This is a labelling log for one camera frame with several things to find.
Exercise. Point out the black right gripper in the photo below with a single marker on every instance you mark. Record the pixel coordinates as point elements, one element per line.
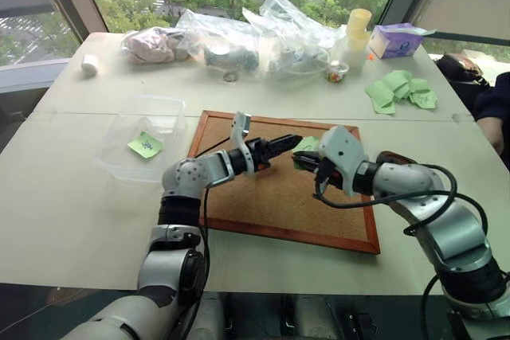
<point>328,174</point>

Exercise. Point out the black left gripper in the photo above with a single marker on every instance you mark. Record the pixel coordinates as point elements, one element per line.
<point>260,153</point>

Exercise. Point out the plain green sticky note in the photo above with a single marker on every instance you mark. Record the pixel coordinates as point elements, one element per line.
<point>309,142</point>

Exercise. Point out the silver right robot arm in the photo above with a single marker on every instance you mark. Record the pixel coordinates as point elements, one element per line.
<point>402,177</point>

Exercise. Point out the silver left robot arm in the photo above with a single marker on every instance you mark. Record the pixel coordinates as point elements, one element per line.
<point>187,174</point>

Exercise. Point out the dark brown tray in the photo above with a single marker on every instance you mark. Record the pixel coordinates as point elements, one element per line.
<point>394,155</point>

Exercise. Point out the small cup of colourful pushpins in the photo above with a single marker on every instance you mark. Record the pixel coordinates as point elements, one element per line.
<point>337,72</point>

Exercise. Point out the clear plastic box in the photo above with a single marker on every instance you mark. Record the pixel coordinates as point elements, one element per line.
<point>161,114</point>

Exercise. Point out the green paper note with scribble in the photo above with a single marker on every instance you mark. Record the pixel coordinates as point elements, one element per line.
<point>425,99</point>

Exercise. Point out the green sticky note with writing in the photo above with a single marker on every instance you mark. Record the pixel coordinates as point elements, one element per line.
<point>145,145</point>

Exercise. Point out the purple tissue box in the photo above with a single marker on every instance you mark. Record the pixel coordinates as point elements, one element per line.
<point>394,41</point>

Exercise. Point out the wood-framed cork board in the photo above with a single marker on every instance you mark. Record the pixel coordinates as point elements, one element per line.
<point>279,200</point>

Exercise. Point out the large clear plastic bag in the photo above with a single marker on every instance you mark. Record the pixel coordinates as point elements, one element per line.
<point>293,37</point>

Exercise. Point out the white plastic cup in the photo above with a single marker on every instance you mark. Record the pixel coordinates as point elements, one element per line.
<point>354,58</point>

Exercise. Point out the plastic bag with grey contents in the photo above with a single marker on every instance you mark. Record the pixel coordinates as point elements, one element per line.
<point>223,47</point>

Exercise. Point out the pale yellow plastic cup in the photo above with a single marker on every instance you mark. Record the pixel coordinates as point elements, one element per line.
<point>358,20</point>
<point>357,42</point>

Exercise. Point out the plastic bag with pink contents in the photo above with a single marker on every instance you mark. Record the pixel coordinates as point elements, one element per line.
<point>149,47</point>

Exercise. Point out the black bag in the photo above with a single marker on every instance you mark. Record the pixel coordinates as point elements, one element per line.
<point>458,67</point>

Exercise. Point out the person's arm in dark sleeve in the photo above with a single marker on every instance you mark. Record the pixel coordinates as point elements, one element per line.
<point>496,101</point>

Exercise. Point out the white tape roll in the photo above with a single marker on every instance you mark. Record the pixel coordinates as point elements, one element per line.
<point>89,65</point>

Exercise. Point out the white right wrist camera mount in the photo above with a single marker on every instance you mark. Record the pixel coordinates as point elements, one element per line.
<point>343,149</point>

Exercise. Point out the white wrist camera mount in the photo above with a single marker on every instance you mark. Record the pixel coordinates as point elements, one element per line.
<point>343,149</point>
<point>240,133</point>

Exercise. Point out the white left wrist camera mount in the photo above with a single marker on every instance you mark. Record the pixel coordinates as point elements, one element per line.
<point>240,133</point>

